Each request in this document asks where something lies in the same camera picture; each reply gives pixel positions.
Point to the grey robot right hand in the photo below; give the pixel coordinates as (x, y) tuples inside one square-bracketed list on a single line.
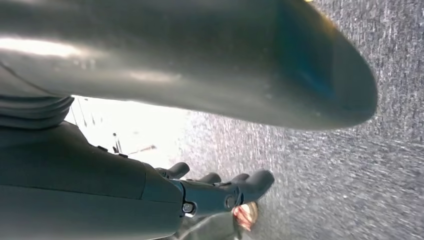
[(82, 185)]

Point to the person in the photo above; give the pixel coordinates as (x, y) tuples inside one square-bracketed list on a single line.
[(246, 217)]

